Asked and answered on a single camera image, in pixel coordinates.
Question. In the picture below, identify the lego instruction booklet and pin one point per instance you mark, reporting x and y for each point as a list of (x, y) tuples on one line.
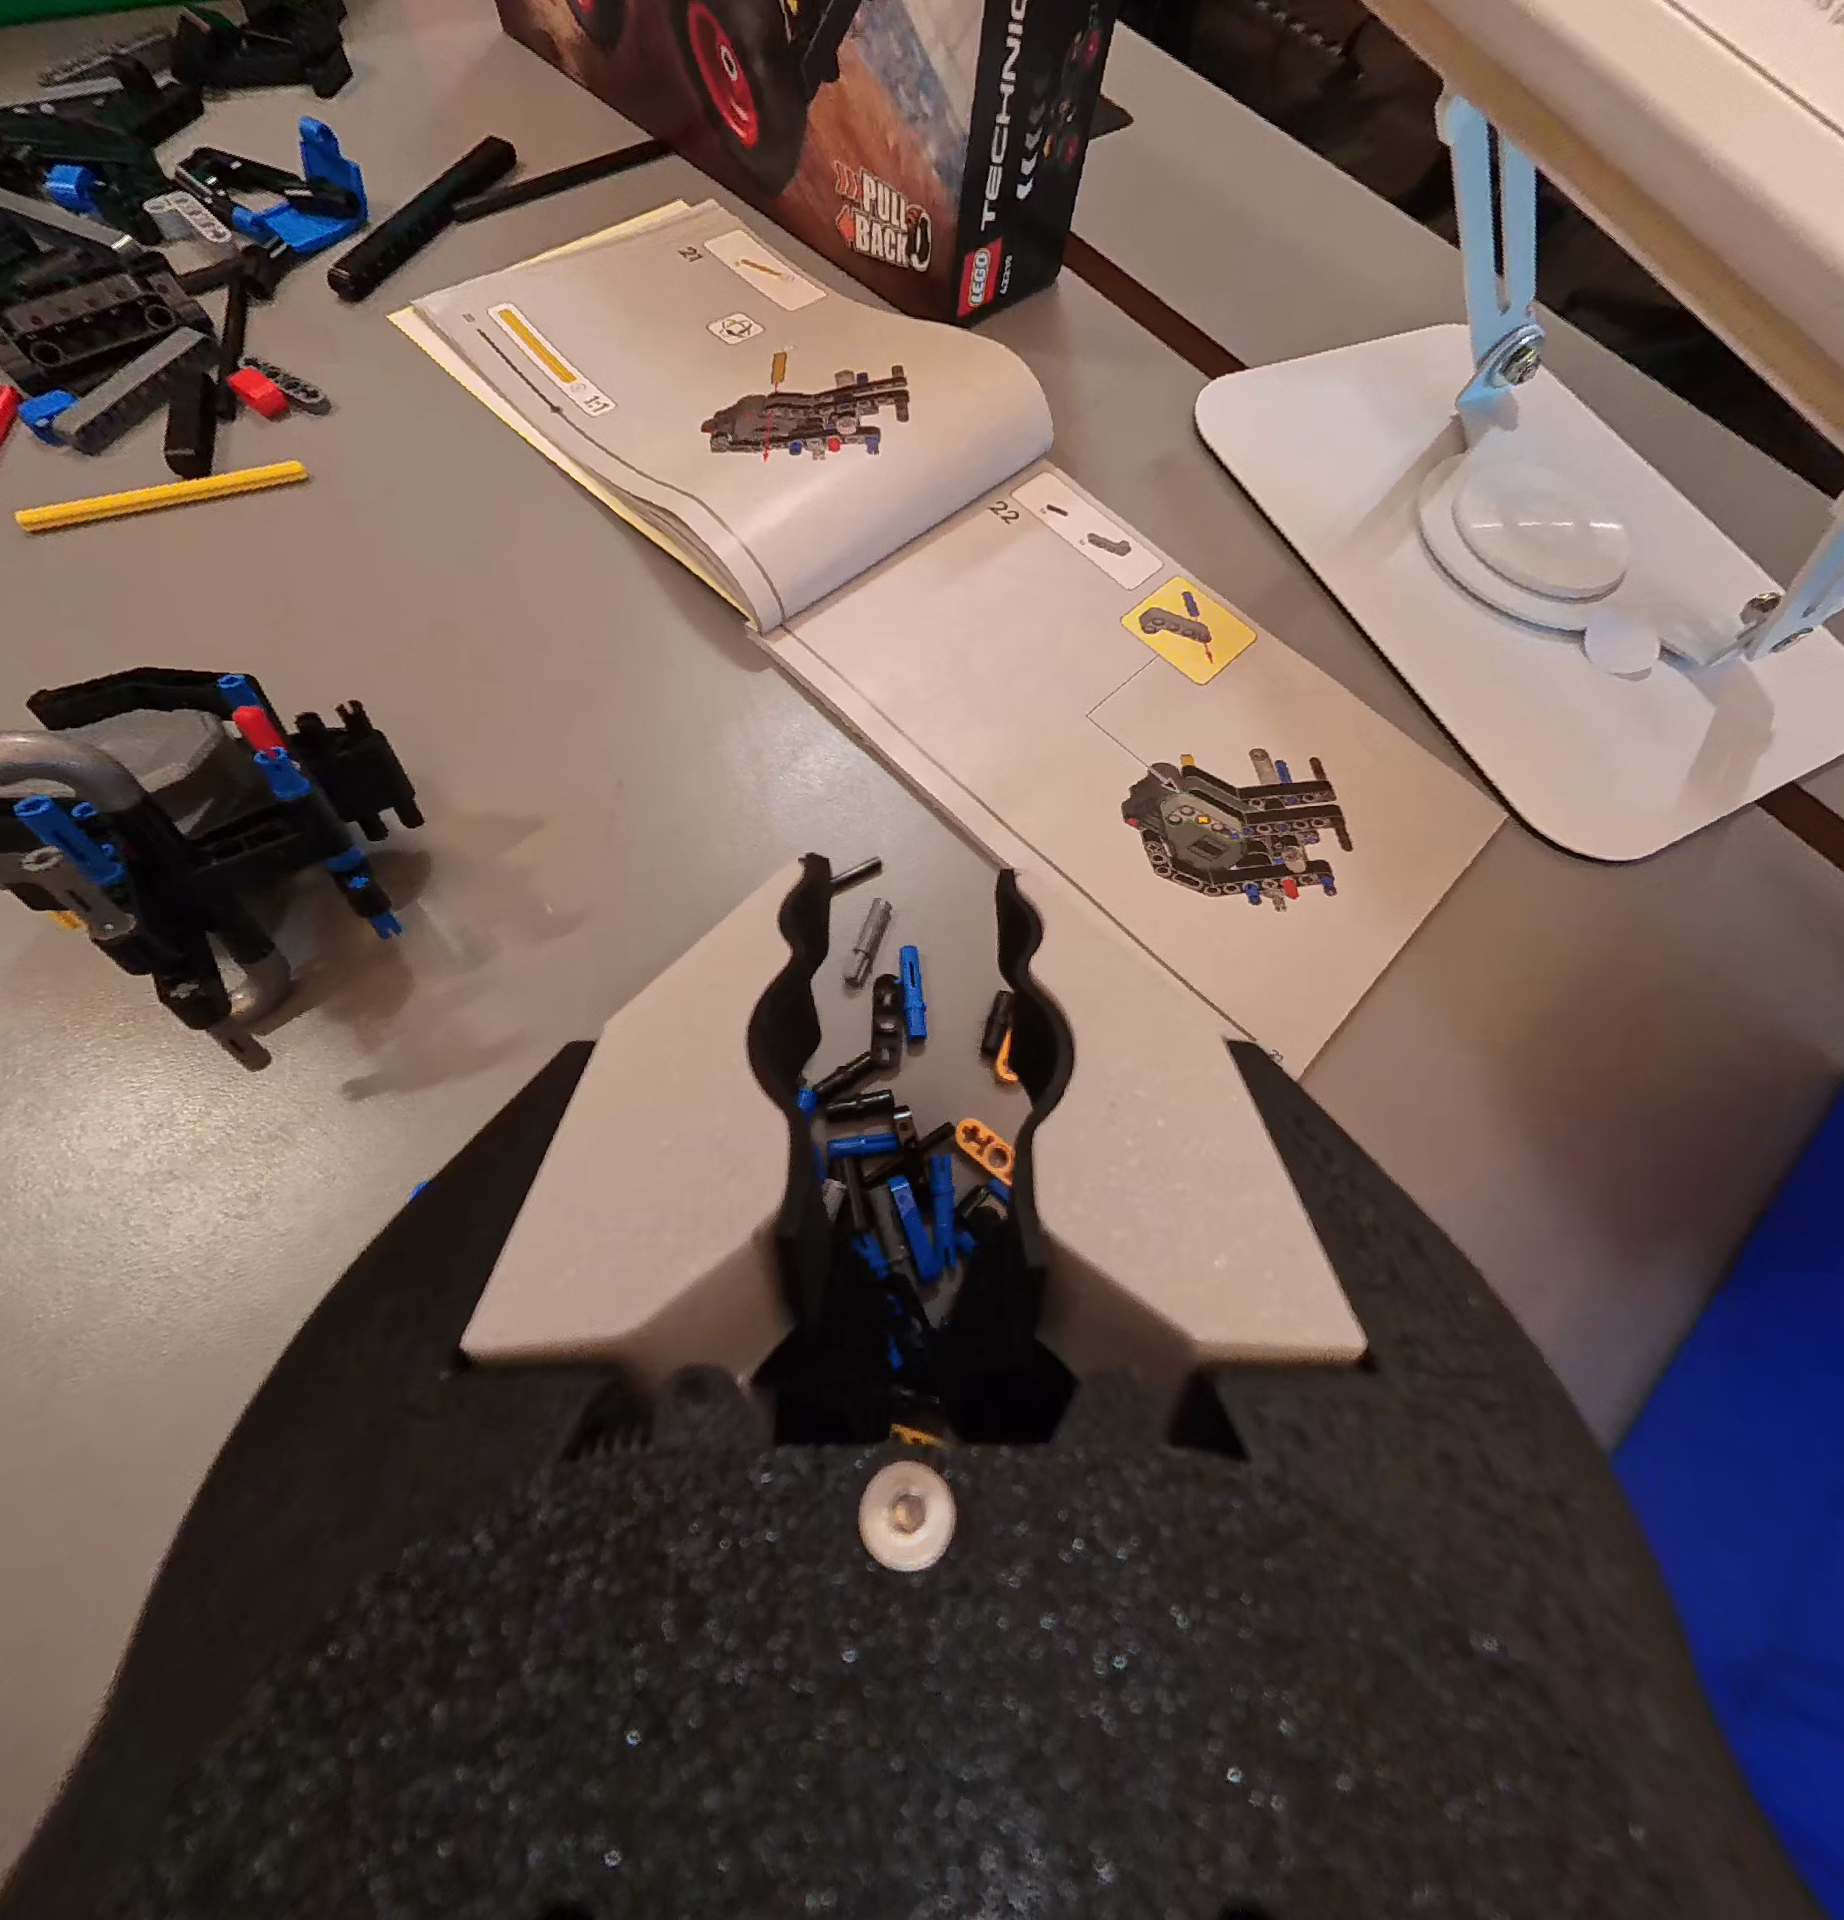
[(892, 450)]

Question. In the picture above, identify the yellow lego axle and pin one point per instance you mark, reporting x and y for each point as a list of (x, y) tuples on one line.
[(157, 497)]

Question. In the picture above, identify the pile of small lego pins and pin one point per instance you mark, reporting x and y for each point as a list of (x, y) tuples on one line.
[(900, 1155)]

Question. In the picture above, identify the black grey lego chassis assembly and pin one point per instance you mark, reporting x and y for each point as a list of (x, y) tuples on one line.
[(186, 810)]

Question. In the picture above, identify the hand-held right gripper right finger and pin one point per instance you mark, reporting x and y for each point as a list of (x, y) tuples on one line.
[(1176, 1200)]

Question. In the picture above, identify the thick black lego tube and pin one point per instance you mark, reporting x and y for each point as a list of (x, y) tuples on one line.
[(412, 223)]

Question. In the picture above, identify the blue angled lego piece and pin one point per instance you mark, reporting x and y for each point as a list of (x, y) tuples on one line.
[(322, 195)]

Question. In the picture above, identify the white document stand base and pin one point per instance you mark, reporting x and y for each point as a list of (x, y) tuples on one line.
[(1537, 601)]

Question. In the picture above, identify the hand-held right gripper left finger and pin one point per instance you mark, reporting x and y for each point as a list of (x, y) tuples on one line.
[(666, 1171)]

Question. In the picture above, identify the small red lego piece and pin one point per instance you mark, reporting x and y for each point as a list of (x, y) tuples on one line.
[(258, 393)]

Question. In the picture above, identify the lego set box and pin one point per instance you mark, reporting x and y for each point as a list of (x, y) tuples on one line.
[(892, 135)]

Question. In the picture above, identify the thin black lego axle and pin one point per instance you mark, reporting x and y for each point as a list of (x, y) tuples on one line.
[(562, 180)]

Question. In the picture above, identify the heap of assorted lego beams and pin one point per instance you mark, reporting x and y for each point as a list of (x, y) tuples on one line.
[(67, 301)]

